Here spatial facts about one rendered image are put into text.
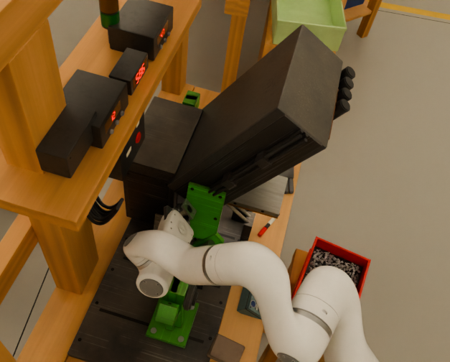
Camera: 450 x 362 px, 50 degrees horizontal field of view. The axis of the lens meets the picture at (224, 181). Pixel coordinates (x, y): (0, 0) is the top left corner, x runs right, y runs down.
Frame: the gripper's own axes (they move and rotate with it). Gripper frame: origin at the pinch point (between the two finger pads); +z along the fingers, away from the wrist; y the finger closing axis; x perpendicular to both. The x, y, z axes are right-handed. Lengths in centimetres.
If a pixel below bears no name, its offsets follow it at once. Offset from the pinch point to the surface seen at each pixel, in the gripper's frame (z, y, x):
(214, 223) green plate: 2.6, -9.3, -5.0
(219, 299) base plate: -1.1, -34.3, 9.4
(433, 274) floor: 111, -157, -34
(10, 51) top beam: -41, 60, -21
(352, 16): 292, -44, -47
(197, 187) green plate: 2.1, 4.4, -8.2
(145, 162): 9.0, 16.8, 5.3
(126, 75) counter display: -3.5, 42.7, -15.0
